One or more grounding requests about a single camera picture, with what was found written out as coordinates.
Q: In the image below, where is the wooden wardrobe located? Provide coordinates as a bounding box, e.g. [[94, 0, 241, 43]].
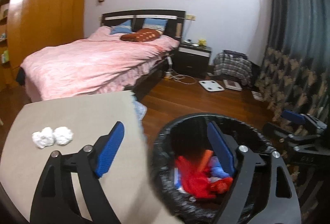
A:
[[1, 0, 84, 89]]

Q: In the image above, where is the patterned dark curtain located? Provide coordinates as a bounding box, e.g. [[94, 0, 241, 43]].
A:
[[253, 0, 330, 188]]

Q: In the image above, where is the yellow plush toy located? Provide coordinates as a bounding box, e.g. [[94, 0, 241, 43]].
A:
[[197, 39, 207, 47]]

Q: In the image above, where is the red glove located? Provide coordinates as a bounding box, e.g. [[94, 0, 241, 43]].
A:
[[210, 177, 233, 194], [175, 156, 216, 199]]

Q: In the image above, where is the plaid cloth covered chair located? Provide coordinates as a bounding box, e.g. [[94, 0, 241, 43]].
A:
[[213, 50, 261, 87]]

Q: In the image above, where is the white tissue wad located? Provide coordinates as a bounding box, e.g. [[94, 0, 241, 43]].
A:
[[32, 127, 55, 149], [53, 127, 74, 146]]

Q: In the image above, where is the black clothing on bed corner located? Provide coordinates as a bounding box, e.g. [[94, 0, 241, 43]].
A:
[[16, 68, 26, 86]]

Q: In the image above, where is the orange foam net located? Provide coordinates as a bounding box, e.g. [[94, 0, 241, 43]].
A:
[[196, 150, 214, 173]]

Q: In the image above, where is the brown dotted cushion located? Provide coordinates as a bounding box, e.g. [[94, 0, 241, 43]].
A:
[[120, 28, 162, 42]]

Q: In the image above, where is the beige table cloth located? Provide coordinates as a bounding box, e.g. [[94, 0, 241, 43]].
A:
[[1, 91, 178, 223]]

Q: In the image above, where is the white charger cable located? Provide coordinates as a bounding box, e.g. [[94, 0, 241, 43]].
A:
[[164, 56, 198, 85]]

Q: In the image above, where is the blue white carton box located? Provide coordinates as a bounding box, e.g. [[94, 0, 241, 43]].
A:
[[173, 167, 182, 189]]

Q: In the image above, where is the bed with pink duvet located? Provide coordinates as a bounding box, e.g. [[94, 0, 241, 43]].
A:
[[21, 26, 179, 102]]

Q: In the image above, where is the dark wooden headboard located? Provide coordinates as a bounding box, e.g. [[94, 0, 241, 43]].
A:
[[100, 9, 186, 42]]

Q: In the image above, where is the black lined trash bin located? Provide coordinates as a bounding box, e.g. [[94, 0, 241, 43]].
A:
[[149, 112, 278, 224]]

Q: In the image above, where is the white bathroom scale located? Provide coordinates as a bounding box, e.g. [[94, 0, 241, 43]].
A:
[[199, 80, 224, 92]]

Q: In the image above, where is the right blue pillow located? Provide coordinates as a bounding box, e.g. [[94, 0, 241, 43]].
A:
[[142, 18, 168, 33]]

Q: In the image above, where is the blue pillow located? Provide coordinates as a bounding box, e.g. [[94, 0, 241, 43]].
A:
[[110, 20, 133, 34], [142, 18, 168, 33]]

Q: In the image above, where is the black white nightstand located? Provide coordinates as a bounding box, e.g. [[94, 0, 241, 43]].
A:
[[172, 43, 212, 79]]

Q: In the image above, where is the left blue pillow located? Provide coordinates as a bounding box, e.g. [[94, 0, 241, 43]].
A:
[[110, 20, 133, 34]]

